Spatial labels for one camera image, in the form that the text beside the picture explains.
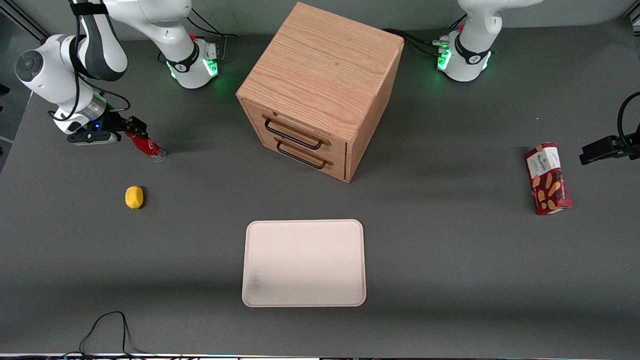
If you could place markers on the aluminium frame rail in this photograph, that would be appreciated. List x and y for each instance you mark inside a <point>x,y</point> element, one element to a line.
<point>632,19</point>
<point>30,25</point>

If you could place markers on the black side mount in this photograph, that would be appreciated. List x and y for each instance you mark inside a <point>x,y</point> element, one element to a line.
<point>3,90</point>

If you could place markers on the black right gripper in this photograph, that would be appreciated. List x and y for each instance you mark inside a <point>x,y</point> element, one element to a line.
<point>113,122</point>

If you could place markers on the red cookie box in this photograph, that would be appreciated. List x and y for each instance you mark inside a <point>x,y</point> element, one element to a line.
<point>547,180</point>

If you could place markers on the red coke bottle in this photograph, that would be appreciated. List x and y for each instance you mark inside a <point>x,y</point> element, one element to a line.
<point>150,148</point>

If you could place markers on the beige plastic tray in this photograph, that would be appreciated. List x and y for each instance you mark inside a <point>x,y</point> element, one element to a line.
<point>305,262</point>

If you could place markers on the wooden drawer cabinet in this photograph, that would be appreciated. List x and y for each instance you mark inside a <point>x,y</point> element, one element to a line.
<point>325,65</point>

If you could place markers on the grey base connector block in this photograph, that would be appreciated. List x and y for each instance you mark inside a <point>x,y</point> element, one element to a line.
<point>211,51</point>

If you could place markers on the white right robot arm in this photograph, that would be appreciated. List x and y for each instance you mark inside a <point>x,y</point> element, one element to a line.
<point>50,65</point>

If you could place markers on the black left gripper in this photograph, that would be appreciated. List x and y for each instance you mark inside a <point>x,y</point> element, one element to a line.
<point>616,145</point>

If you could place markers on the yellow lemon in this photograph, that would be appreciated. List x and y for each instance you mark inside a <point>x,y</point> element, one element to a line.
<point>134,197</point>

